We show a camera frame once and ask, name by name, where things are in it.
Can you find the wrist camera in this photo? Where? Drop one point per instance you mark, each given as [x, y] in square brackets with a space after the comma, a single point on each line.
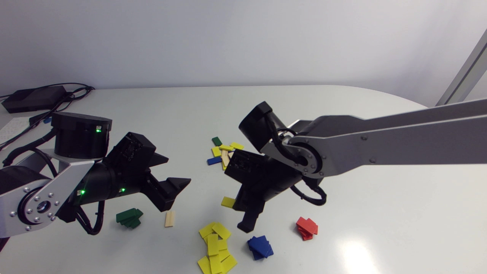
[131, 150]
[245, 163]

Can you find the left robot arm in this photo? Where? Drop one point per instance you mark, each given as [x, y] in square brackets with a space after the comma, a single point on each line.
[81, 140]

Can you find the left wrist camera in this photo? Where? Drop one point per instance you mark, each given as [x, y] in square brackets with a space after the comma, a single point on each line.
[131, 150]

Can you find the blue wooden block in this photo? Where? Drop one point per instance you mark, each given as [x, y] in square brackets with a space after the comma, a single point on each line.
[214, 160]

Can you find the pile of red wooden blocks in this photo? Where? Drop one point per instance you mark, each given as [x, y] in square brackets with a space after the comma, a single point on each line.
[306, 227]

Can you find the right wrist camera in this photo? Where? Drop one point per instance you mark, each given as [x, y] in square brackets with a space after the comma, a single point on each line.
[245, 163]

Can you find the pile of blue wooden blocks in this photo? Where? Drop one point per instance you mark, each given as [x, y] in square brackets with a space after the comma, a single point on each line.
[260, 247]

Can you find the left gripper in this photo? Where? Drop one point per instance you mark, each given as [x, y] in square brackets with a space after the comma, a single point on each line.
[110, 184]

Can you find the yellow wooden block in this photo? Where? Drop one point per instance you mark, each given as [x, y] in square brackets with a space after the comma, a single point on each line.
[228, 202]
[221, 230]
[206, 230]
[216, 152]
[237, 145]
[226, 147]

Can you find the pile of yellow wooden blocks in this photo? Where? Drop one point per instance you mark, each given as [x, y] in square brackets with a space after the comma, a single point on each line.
[213, 247]

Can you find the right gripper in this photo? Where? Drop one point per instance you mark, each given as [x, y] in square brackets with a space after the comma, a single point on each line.
[266, 186]

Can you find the natural wooden block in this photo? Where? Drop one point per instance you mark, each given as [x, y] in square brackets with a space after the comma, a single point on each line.
[225, 158]
[169, 219]

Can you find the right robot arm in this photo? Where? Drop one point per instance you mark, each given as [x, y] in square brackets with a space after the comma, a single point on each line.
[380, 140]

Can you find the pile of green wooden blocks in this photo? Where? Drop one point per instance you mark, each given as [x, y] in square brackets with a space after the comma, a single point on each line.
[129, 218]

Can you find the black power brick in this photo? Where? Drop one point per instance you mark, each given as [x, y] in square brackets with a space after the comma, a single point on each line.
[34, 99]

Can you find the white paper sheet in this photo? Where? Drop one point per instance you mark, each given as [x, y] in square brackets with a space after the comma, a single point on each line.
[13, 129]

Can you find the green wooden block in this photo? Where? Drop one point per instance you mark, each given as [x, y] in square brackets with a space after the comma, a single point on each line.
[217, 141]

